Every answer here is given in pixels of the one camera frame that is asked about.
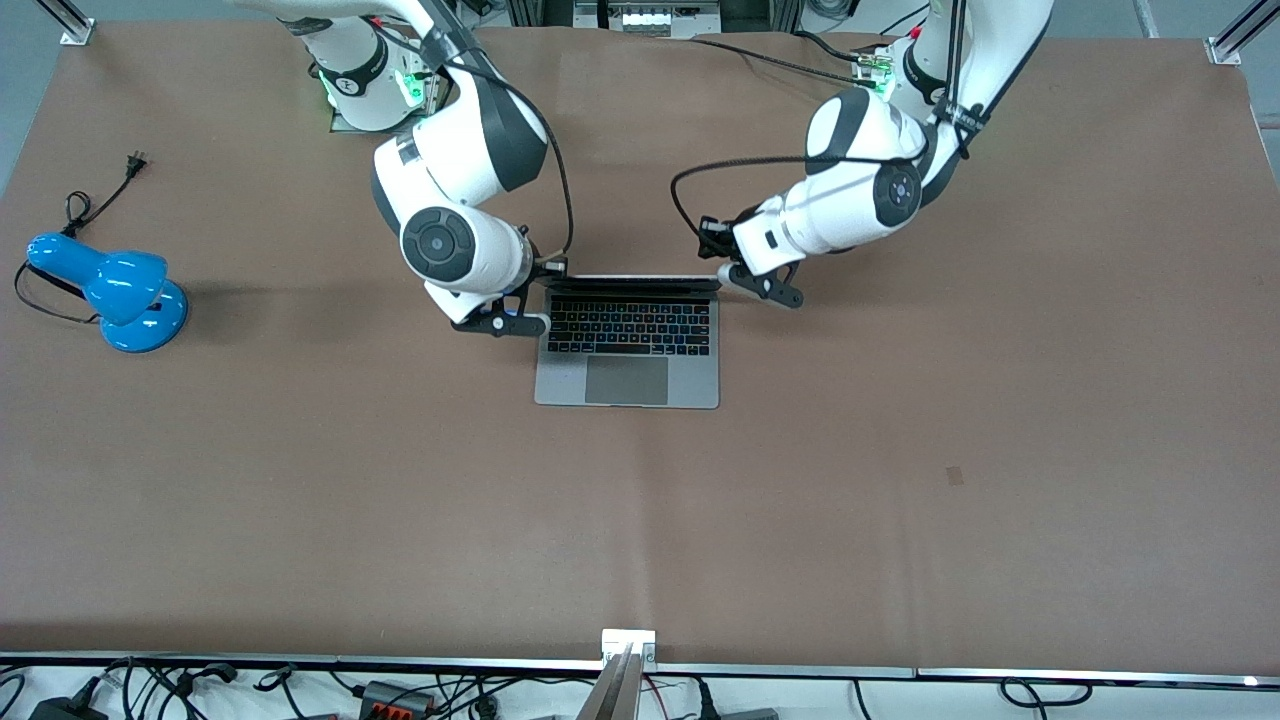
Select grey laptop with black keyboard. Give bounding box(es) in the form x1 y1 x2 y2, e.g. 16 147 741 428
534 275 723 410

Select grey box with white connectors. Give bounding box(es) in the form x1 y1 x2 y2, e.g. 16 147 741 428
573 0 723 39

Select brown table cover sheet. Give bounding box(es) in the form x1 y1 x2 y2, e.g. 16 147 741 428
0 20 1280 673

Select black connector block orange levers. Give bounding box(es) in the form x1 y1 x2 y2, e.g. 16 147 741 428
358 680 438 717

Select aluminium profile beam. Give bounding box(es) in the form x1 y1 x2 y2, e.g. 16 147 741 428
575 640 646 720

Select black power adapter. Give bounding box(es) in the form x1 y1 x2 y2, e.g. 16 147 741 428
28 695 106 720

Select right black camera mount bracket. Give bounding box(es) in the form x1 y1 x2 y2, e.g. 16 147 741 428
452 300 531 339

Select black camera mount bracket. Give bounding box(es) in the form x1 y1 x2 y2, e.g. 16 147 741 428
728 262 804 309
452 300 531 339

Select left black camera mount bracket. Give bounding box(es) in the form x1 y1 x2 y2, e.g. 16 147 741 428
728 262 804 309

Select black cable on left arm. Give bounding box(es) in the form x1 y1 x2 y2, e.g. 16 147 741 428
669 0 973 243

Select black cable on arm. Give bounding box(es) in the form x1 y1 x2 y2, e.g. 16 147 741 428
669 0 973 243
370 15 577 259

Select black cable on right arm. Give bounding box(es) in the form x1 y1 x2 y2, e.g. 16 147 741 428
370 15 577 259

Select long thick black cable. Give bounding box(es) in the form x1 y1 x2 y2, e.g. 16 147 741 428
690 36 881 89

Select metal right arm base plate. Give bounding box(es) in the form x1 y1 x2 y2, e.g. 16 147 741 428
330 60 446 134

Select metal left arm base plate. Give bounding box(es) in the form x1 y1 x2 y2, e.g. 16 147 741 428
855 48 901 101

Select short thick black cable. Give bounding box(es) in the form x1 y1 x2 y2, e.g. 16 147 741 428
795 30 881 66

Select white metal bracket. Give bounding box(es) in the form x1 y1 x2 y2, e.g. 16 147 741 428
601 628 658 669

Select black lamp cord with plug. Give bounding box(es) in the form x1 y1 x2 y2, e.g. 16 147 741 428
14 150 151 326

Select metal table edge rail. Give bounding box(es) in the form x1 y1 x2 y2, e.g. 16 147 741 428
0 652 1280 689

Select aluminium corner post foot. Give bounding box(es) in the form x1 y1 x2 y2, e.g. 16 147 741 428
35 0 96 46
1205 0 1280 66

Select black looped cable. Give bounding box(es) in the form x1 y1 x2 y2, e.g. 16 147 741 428
1000 677 1096 709

